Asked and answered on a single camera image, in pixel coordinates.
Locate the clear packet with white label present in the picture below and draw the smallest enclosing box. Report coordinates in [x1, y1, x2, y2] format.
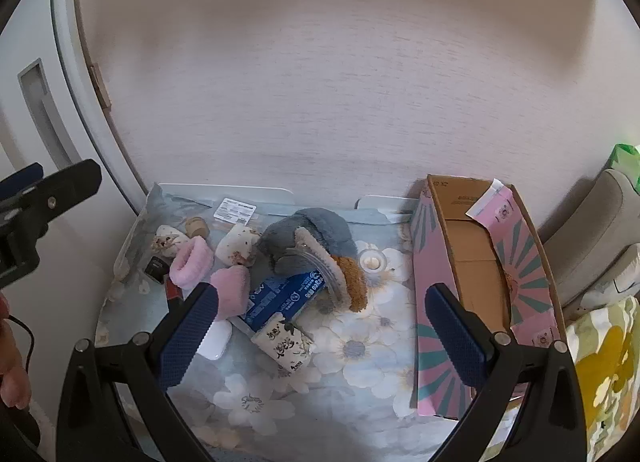
[214, 197, 256, 227]

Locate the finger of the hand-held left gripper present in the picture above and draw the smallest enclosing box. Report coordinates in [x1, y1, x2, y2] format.
[0, 159, 103, 235]
[0, 163, 45, 203]

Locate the pink printed cardboard box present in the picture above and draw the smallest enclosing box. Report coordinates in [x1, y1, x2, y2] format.
[410, 174, 568, 420]

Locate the blue floral tablecloth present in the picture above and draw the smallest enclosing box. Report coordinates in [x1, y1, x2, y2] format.
[95, 182, 526, 462]

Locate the yellow floral cloth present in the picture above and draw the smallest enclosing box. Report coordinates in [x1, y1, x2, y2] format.
[565, 294, 640, 462]

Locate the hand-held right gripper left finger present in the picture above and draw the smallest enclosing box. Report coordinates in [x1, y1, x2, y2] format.
[55, 283, 221, 462]

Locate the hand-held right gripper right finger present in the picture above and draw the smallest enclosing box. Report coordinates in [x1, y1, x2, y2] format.
[424, 283, 588, 462]

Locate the black cable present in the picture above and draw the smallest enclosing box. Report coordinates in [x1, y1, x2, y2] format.
[2, 314, 36, 378]

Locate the brown grey fuzzy sock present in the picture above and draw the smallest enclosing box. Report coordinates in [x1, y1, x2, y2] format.
[295, 227, 369, 315]

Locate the pink fuzzy sock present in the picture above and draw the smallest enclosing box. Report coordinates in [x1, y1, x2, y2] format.
[169, 236, 215, 290]
[210, 267, 251, 320]

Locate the blue snack packet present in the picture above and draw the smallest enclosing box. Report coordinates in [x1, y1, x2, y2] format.
[240, 269, 328, 335]

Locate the white door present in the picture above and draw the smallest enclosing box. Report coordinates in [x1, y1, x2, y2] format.
[0, 0, 151, 323]

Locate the small clear glass jar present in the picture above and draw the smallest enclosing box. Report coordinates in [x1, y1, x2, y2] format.
[357, 248, 389, 273]

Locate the white rectangular case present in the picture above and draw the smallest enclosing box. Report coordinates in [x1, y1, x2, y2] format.
[196, 319, 234, 361]

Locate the grey sofa cushion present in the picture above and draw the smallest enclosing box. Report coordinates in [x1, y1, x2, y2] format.
[542, 169, 640, 287]

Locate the person's left hand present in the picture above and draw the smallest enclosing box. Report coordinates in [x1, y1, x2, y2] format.
[0, 292, 32, 410]

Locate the green packet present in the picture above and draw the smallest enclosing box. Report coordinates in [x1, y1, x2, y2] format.
[607, 143, 640, 193]

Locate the grey blue plush toy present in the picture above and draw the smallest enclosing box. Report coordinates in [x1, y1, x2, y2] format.
[257, 208, 358, 277]

